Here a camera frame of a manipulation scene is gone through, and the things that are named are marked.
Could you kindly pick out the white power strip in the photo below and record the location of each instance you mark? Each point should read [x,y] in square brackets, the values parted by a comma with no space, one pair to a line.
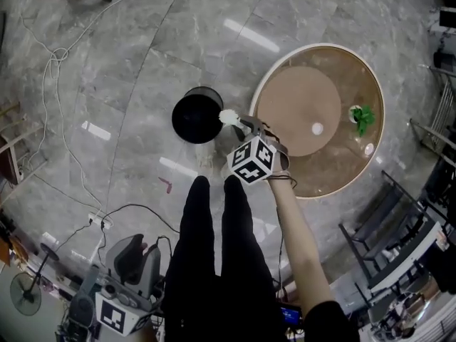
[101,219]

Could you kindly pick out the person's black trousers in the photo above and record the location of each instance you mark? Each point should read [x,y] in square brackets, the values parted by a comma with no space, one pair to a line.
[221,262]

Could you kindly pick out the person's white shoe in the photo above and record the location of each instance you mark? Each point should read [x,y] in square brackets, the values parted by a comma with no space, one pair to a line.
[226,171]
[204,157]

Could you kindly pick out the wooden frame chair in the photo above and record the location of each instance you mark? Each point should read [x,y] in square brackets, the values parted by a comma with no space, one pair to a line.
[11,148]

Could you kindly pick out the small green potted plant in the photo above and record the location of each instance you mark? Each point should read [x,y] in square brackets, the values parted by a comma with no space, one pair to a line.
[362,119]

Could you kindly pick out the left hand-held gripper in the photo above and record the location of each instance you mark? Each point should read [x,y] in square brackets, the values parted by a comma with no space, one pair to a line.
[119,313]

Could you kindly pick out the pink scrap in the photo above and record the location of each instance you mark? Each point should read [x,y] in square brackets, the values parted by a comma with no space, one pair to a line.
[166,185]

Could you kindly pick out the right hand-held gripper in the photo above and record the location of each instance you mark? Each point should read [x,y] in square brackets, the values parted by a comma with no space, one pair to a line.
[251,160]

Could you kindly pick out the person's black sleeve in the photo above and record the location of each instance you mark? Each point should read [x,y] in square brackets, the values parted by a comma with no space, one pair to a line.
[329,324]

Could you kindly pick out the round glass-top table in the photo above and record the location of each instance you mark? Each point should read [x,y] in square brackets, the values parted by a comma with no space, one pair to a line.
[297,94]

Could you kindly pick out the black metal chair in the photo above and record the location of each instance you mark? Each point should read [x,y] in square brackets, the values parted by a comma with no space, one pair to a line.
[388,223]

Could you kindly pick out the black trash bin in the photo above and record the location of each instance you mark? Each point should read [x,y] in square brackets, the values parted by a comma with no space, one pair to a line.
[195,119]

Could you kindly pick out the small blue-lit screen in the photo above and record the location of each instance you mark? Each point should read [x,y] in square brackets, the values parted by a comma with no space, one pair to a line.
[290,316]

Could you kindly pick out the grey metal rack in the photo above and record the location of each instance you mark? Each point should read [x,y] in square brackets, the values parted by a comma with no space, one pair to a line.
[440,109]

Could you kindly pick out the person's left white shoe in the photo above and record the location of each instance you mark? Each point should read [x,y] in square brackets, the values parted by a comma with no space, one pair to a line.
[204,157]

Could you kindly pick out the person's right forearm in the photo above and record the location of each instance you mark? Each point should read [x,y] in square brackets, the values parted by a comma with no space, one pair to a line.
[297,241]

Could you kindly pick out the black standing fan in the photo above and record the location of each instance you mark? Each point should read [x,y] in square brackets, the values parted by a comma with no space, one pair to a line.
[25,294]

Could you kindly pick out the person's right white shoe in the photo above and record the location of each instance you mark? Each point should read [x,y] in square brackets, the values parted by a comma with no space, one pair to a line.
[226,171]

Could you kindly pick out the white paper trash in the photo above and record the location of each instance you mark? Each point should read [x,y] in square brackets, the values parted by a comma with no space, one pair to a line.
[228,116]

